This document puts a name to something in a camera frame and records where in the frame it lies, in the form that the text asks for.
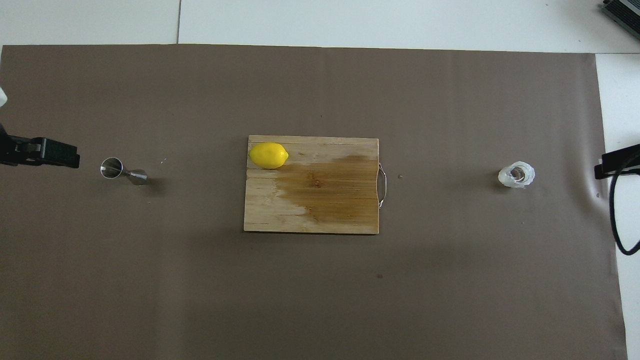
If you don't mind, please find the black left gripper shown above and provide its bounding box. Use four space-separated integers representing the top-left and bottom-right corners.
0 122 81 169

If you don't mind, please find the steel double jigger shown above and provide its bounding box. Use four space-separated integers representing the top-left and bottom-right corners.
100 157 149 186

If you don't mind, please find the clear faceted glass cup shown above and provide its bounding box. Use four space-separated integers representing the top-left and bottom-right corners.
497 161 536 189

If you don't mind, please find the grey ribbed device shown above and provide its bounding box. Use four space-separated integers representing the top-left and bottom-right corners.
600 0 640 28

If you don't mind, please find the brown paper table mat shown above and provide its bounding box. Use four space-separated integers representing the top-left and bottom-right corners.
0 44 628 360

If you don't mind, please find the yellow lemon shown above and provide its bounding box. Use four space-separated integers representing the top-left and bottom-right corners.
248 142 290 170

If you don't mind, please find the wooden cutting board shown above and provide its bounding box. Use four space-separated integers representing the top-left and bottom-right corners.
243 135 388 235

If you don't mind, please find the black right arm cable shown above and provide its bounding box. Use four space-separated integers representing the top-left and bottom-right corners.
609 152 640 256

